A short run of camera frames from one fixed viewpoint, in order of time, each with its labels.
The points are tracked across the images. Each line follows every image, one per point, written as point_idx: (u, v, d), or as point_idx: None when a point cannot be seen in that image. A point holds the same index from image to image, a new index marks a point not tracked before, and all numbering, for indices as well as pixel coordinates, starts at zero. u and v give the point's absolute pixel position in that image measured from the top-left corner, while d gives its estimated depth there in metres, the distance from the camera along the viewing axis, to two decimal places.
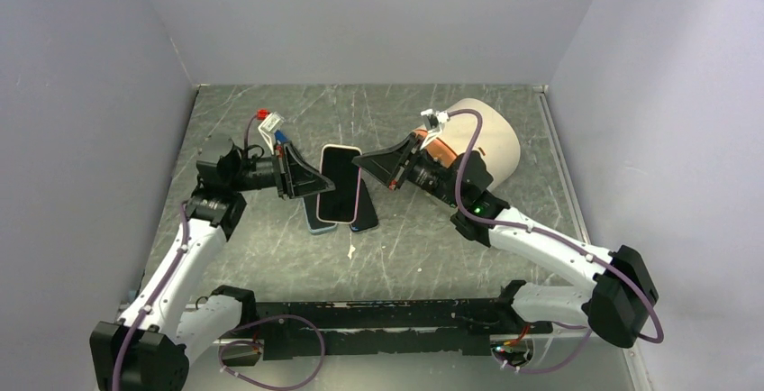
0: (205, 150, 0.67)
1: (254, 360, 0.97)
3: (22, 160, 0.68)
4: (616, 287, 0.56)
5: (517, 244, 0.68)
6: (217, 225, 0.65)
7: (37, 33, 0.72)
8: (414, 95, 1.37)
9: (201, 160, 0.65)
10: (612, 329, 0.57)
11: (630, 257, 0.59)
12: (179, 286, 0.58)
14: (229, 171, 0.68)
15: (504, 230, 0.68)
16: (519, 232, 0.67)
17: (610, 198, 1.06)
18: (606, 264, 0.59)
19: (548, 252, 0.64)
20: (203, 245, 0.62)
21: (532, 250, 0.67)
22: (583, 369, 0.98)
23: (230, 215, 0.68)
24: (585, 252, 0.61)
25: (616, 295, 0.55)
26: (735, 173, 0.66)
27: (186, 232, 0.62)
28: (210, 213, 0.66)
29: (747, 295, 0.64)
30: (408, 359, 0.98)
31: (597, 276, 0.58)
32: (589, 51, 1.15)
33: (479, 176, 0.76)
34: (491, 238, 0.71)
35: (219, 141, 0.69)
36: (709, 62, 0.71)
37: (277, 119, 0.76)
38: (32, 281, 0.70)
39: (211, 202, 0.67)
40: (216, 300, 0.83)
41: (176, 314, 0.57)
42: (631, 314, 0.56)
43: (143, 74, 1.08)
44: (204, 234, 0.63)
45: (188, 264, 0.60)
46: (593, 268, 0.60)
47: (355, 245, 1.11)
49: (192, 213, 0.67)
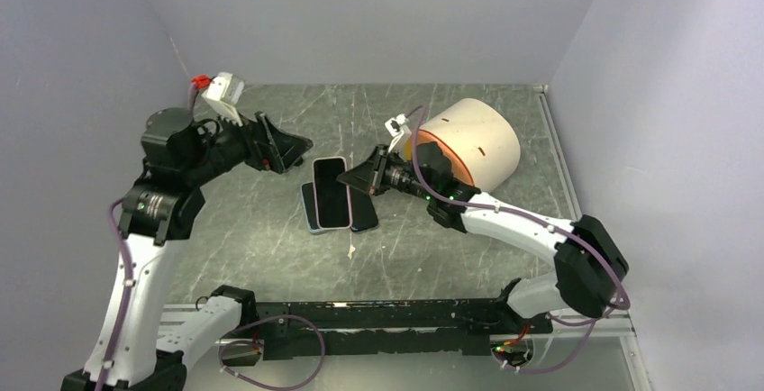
0: (155, 124, 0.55)
1: (254, 360, 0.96)
3: (22, 160, 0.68)
4: (577, 253, 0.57)
5: (489, 227, 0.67)
6: (164, 241, 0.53)
7: (38, 34, 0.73)
8: (414, 95, 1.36)
9: (148, 137, 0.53)
10: (580, 296, 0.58)
11: (590, 225, 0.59)
12: (139, 328, 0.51)
14: (184, 153, 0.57)
15: (474, 213, 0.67)
16: (486, 214, 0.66)
17: (610, 198, 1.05)
18: (568, 232, 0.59)
19: (522, 227, 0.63)
20: (152, 272, 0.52)
21: (505, 232, 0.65)
22: (585, 369, 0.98)
23: (180, 216, 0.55)
24: (547, 222, 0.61)
25: (575, 259, 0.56)
26: (734, 172, 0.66)
27: (127, 259, 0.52)
28: (153, 214, 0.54)
29: (749, 296, 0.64)
30: (408, 359, 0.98)
31: (558, 244, 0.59)
32: (588, 51, 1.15)
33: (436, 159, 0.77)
34: (467, 223, 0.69)
35: (175, 116, 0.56)
36: (710, 61, 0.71)
37: (233, 76, 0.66)
38: (34, 281, 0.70)
39: (151, 198, 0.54)
40: (215, 303, 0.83)
41: (148, 348, 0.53)
42: (596, 282, 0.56)
43: (143, 74, 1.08)
44: (151, 257, 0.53)
45: (140, 298, 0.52)
46: (554, 238, 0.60)
47: (355, 245, 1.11)
49: (131, 213, 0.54)
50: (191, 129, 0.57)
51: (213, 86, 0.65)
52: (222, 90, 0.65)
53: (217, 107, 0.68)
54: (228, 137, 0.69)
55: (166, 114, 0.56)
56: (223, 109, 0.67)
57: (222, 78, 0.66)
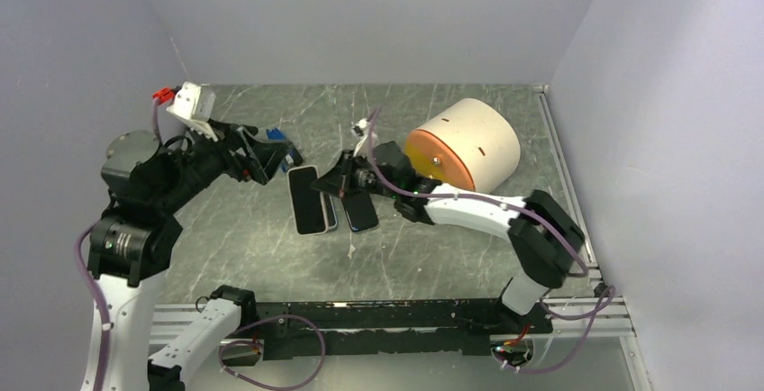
0: (117, 152, 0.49)
1: (254, 360, 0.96)
3: (22, 159, 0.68)
4: (529, 225, 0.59)
5: (452, 215, 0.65)
6: (139, 283, 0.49)
7: (38, 34, 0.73)
8: (414, 95, 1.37)
9: (110, 168, 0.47)
10: (539, 267, 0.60)
11: (538, 197, 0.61)
12: (123, 367, 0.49)
14: (153, 182, 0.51)
15: (436, 204, 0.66)
16: (448, 203, 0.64)
17: (610, 197, 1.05)
18: (519, 208, 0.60)
19: (477, 210, 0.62)
20: (131, 313, 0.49)
21: (468, 217, 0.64)
22: (584, 368, 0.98)
23: (154, 252, 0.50)
24: (500, 202, 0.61)
25: (525, 231, 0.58)
26: (733, 172, 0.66)
27: (102, 303, 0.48)
28: (123, 254, 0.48)
29: (749, 296, 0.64)
30: (408, 359, 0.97)
31: (512, 220, 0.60)
32: (588, 51, 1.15)
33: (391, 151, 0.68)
34: (433, 214, 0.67)
35: (140, 140, 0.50)
36: (709, 62, 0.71)
37: (203, 88, 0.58)
38: (35, 281, 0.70)
39: (119, 236, 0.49)
40: (213, 308, 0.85)
41: (136, 380, 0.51)
42: (551, 251, 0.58)
43: (143, 74, 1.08)
44: (128, 299, 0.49)
45: (122, 340, 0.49)
46: (508, 214, 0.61)
47: (355, 245, 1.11)
49: (99, 250, 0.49)
50: (159, 156, 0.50)
51: (181, 103, 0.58)
52: (191, 109, 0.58)
53: (187, 122, 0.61)
54: (203, 152, 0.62)
55: (130, 140, 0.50)
56: (195, 124, 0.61)
57: (191, 93, 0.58)
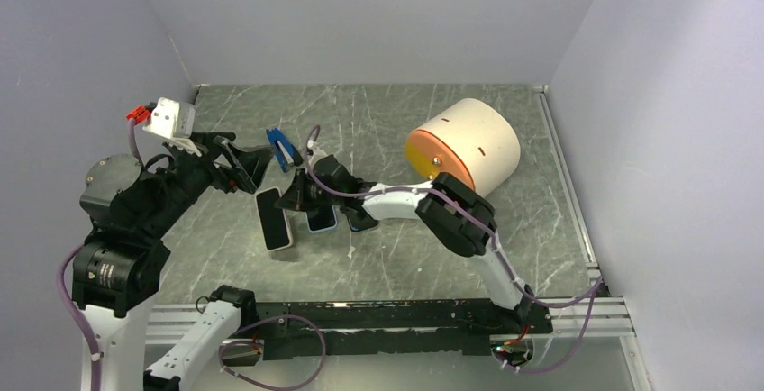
0: (97, 180, 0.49)
1: (255, 360, 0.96)
3: (22, 159, 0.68)
4: (433, 202, 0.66)
5: (386, 207, 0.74)
6: (125, 312, 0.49)
7: (37, 35, 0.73)
8: (414, 96, 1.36)
9: (89, 197, 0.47)
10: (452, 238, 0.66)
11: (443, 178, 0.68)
12: None
14: (136, 207, 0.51)
15: (370, 199, 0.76)
16: (378, 197, 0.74)
17: (610, 197, 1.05)
18: (426, 188, 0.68)
19: (397, 198, 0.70)
20: (121, 341, 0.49)
21: (395, 207, 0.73)
22: (583, 368, 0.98)
23: (140, 280, 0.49)
24: (411, 188, 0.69)
25: (430, 206, 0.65)
26: (732, 171, 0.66)
27: (90, 333, 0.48)
28: (107, 284, 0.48)
29: (749, 297, 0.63)
30: (408, 360, 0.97)
31: (419, 202, 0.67)
32: (588, 51, 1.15)
33: (329, 163, 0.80)
34: (371, 213, 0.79)
35: (122, 168, 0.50)
36: (709, 62, 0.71)
37: (179, 105, 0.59)
38: (34, 281, 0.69)
39: (101, 267, 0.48)
40: (213, 311, 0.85)
41: None
42: (457, 222, 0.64)
43: (142, 74, 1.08)
44: (115, 328, 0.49)
45: (114, 368, 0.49)
46: (418, 197, 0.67)
47: (355, 245, 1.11)
49: (83, 281, 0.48)
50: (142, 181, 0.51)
51: (160, 121, 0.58)
52: (172, 126, 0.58)
53: (168, 140, 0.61)
54: (186, 169, 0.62)
55: (112, 168, 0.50)
56: (177, 141, 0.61)
57: (170, 111, 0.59)
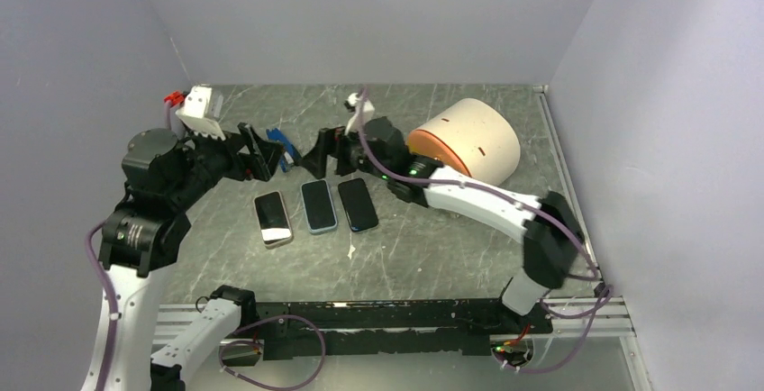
0: (138, 147, 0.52)
1: (254, 361, 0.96)
3: (22, 159, 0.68)
4: (542, 229, 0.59)
5: (455, 204, 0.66)
6: (148, 273, 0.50)
7: (37, 34, 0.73)
8: (414, 95, 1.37)
9: (131, 161, 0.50)
10: (544, 268, 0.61)
11: (554, 200, 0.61)
12: (131, 358, 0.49)
14: (168, 176, 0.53)
15: (441, 190, 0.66)
16: (452, 189, 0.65)
17: (610, 197, 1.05)
18: (534, 208, 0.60)
19: (490, 204, 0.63)
20: (139, 304, 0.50)
21: (471, 208, 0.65)
22: (584, 368, 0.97)
23: (163, 244, 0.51)
24: (514, 200, 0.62)
25: (541, 233, 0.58)
26: (734, 169, 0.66)
27: (111, 292, 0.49)
28: (133, 244, 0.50)
29: (750, 295, 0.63)
30: (408, 359, 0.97)
31: (526, 222, 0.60)
32: (588, 50, 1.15)
33: (383, 128, 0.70)
34: (429, 198, 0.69)
35: (159, 139, 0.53)
36: (711, 62, 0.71)
37: (213, 90, 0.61)
38: (34, 280, 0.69)
39: (131, 227, 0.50)
40: (213, 307, 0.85)
41: (140, 373, 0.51)
42: (559, 254, 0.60)
43: (141, 73, 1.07)
44: (137, 289, 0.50)
45: (129, 331, 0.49)
46: (522, 215, 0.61)
47: (355, 245, 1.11)
49: (111, 242, 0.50)
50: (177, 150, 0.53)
51: (193, 104, 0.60)
52: (204, 107, 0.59)
53: (200, 125, 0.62)
54: (208, 153, 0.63)
55: (150, 139, 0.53)
56: (208, 126, 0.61)
57: (203, 94, 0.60)
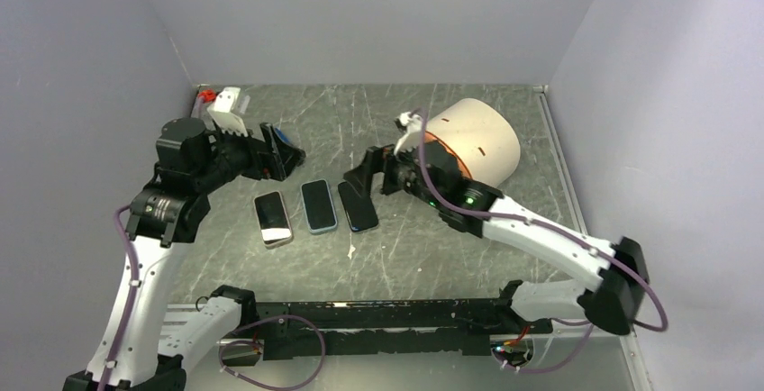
0: (170, 130, 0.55)
1: (254, 360, 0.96)
3: (22, 159, 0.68)
4: (620, 280, 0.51)
5: (513, 239, 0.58)
6: (169, 245, 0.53)
7: (37, 34, 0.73)
8: (414, 95, 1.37)
9: (163, 140, 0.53)
10: (609, 318, 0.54)
11: (632, 249, 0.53)
12: (144, 325, 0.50)
14: (195, 159, 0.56)
15: (498, 222, 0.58)
16: (517, 225, 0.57)
17: (610, 196, 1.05)
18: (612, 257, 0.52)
19: (558, 244, 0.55)
20: (158, 275, 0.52)
21: (535, 247, 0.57)
22: (584, 368, 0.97)
23: (186, 221, 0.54)
24: (588, 245, 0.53)
25: (621, 286, 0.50)
26: (734, 169, 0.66)
27: (133, 259, 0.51)
28: (159, 219, 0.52)
29: (749, 295, 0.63)
30: (408, 359, 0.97)
31: (602, 271, 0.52)
32: (588, 50, 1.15)
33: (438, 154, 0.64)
34: (484, 230, 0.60)
35: (189, 124, 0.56)
36: (711, 61, 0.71)
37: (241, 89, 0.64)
38: (34, 280, 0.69)
39: (159, 202, 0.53)
40: (213, 305, 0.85)
41: (151, 345, 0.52)
42: (631, 306, 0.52)
43: (141, 73, 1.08)
44: (158, 259, 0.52)
45: (146, 300, 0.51)
46: (595, 262, 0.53)
47: (355, 244, 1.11)
49: (138, 216, 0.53)
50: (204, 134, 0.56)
51: (222, 101, 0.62)
52: (231, 102, 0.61)
53: (226, 123, 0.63)
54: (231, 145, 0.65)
55: (182, 124, 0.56)
56: (233, 123, 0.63)
57: (230, 92, 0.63)
